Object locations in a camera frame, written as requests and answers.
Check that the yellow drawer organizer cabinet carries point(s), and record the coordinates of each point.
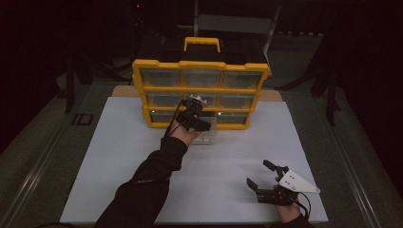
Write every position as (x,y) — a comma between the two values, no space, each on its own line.
(202,65)

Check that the dark rectangular frame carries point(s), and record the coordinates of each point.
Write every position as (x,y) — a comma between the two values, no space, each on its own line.
(83,119)

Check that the person's right hand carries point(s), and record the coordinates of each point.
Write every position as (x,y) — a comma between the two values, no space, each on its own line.
(290,213)

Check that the person's left hand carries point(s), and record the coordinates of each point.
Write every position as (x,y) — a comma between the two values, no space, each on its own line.
(183,136)

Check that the grey metal stand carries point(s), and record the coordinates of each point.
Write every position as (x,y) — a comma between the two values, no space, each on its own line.
(234,23)

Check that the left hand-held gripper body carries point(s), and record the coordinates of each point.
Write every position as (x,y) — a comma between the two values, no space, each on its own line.
(190,117)

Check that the set of clear plastic drawers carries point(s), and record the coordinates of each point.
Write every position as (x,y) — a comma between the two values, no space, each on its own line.
(161,77)

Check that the clear plastic organizer drawer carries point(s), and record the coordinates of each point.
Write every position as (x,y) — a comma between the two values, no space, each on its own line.
(210,137)

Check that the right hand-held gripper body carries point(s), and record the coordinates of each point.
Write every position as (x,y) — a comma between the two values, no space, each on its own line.
(297,183)

